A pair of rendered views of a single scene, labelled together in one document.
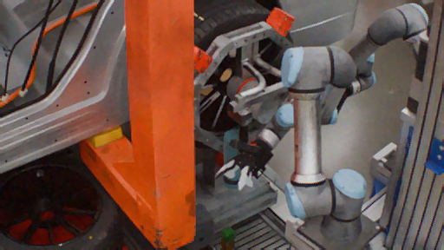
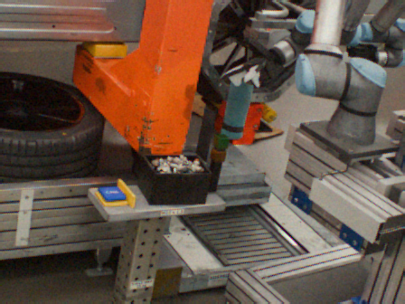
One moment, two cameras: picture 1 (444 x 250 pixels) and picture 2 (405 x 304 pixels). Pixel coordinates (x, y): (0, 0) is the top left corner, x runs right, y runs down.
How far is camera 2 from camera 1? 112 cm
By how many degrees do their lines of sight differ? 14
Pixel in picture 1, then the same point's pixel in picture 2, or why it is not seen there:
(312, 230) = (317, 128)
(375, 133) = not seen: hidden behind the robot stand
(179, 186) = (183, 71)
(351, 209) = (366, 97)
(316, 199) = (329, 71)
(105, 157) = (103, 64)
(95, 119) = (103, 21)
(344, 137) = not seen: hidden behind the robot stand
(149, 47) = not seen: outside the picture
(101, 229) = (78, 130)
